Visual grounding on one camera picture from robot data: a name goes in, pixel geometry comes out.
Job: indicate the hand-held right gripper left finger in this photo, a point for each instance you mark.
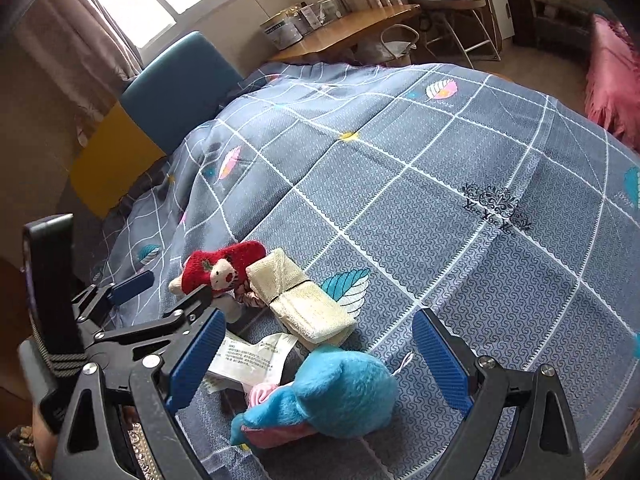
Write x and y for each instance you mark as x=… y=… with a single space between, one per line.
x=195 y=360

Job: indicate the grey yellow blue bed headboard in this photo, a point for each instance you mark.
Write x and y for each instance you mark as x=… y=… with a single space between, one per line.
x=170 y=90

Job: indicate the cream folded towel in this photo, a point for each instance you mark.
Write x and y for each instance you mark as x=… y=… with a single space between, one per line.
x=310 y=310

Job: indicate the blue plush toy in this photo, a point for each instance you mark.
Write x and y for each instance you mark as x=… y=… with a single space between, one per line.
x=340 y=390

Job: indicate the person's left forearm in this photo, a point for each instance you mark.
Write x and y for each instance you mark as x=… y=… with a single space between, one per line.
x=47 y=430

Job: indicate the red plush toy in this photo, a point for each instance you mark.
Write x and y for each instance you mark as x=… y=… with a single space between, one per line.
x=200 y=265

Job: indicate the white wicker basket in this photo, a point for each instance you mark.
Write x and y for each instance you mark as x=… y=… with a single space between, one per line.
x=400 y=40

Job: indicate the wooden desk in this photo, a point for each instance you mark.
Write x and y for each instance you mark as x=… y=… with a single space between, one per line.
x=345 y=27

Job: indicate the pink blanket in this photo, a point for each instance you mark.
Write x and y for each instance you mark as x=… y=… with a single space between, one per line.
x=612 y=75

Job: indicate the grey checked leaf-print quilt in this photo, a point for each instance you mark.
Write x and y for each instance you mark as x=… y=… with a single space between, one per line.
x=425 y=185

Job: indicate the patterned curtain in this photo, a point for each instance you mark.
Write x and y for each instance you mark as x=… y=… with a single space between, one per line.
x=75 y=35

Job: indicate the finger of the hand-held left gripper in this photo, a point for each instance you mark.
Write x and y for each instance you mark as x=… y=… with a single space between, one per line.
x=150 y=330
x=131 y=284

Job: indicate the pink cloth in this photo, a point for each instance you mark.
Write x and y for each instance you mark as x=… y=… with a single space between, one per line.
x=260 y=392

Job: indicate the white cabinet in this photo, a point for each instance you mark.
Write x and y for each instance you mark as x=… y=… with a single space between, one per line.
x=497 y=0

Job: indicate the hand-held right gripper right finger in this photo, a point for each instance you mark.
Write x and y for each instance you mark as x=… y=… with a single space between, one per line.
x=440 y=360

